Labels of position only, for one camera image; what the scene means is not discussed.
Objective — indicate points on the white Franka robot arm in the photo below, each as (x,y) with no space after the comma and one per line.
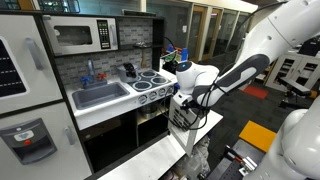
(276,30)

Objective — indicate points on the grey toy faucet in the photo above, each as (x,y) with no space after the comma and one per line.
(90,68)

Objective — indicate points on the white toy microwave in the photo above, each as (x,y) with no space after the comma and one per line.
(93,33)

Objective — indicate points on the silver dish on shelf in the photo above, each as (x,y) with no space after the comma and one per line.
(142,45)

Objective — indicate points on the black bar on kitchen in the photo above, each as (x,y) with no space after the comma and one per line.
(138,13)

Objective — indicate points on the white oven door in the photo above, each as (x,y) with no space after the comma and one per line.
(183,136)

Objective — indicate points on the silver metal clamp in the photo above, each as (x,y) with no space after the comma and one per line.
(248,165)

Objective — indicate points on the wooden spatula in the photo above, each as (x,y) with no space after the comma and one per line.
(144,61)

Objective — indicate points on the black bench stand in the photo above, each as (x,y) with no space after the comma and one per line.
(293,85)

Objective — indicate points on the grey toy sink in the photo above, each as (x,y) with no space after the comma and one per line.
(100,96)

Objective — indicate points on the yellow floor mat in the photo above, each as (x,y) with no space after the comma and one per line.
(258,135)

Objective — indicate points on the white toy kitchen unit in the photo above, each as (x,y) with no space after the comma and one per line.
(100,115)

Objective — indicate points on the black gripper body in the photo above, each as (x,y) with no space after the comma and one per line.
(191,106)

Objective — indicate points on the black bag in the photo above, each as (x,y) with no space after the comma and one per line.
(310,46)

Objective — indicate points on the white fridge door with window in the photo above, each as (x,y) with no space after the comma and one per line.
(40,86)

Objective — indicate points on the clear plastic bag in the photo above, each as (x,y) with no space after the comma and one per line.
(196,163)

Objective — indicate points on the white fridge door with dispenser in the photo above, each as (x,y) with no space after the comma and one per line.
(66,160)

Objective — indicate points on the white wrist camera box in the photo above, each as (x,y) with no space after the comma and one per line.
(180,100)

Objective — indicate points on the white cabinet with glass doors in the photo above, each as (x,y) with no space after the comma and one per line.
(300,71)

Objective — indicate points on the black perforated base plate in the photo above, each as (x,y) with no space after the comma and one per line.
(230,170)

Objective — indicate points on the red floor mat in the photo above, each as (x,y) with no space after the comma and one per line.
(258,93)

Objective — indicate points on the grey stove knob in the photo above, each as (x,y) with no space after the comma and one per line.
(152,96)
(161,92)
(170,89)
(142,99)

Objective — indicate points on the grey pot with black lid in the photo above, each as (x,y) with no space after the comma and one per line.
(126,73)

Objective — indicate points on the blue plastic part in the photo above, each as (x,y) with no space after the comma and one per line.
(184,54)
(170,48)

